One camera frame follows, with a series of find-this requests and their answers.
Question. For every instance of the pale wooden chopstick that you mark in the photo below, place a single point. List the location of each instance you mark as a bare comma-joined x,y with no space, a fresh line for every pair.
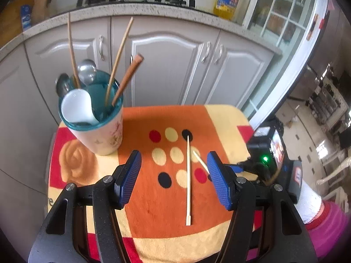
188,183
201,162

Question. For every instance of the person's right forearm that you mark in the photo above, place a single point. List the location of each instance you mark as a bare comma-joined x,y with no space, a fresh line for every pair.
329,224

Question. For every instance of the floral utensil holder cup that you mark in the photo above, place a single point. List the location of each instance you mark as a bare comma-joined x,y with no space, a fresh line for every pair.
104,139

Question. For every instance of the wooden cutting board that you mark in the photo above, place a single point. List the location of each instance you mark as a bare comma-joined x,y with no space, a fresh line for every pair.
12,19

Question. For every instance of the grey cabinet door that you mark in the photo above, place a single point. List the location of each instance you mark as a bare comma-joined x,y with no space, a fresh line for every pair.
246,71
22,101
164,68
49,60

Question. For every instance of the yellow oil bottle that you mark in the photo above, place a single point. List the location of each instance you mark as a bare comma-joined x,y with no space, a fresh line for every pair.
226,5

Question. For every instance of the wooden knife block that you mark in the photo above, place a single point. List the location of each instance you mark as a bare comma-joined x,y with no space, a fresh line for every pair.
44,5

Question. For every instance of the medium brown chopstick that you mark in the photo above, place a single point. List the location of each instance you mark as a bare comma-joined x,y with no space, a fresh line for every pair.
71,49
119,57

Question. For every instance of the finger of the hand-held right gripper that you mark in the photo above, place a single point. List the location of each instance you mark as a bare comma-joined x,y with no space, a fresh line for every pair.
234,167

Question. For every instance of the dark brown chopstick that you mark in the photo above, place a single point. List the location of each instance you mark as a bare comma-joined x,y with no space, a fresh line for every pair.
133,70
128,72

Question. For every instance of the white glass-pane door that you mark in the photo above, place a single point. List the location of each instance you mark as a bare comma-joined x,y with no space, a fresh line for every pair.
274,5

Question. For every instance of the white chair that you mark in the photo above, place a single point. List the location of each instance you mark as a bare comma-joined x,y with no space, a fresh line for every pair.
333,176

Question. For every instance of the speckled stone countertop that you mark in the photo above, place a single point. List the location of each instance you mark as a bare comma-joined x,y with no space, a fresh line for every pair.
164,12

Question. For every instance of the metal spoon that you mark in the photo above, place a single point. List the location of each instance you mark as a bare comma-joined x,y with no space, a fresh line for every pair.
87,71
63,85

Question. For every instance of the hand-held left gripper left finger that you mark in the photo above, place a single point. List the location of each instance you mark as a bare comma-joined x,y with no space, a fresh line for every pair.
129,178

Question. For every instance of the black gas stove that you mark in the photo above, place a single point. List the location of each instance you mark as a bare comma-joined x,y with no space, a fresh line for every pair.
175,1

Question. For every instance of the blue packet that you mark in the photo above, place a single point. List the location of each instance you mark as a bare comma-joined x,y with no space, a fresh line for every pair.
26,19

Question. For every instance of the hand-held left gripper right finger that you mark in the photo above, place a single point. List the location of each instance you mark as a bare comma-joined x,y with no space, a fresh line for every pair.
219,180

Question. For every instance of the white ceramic spoon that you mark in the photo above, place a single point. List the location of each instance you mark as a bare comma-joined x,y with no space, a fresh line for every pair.
76,106

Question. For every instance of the orange patterned blanket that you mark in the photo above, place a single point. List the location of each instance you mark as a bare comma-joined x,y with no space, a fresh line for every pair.
164,120

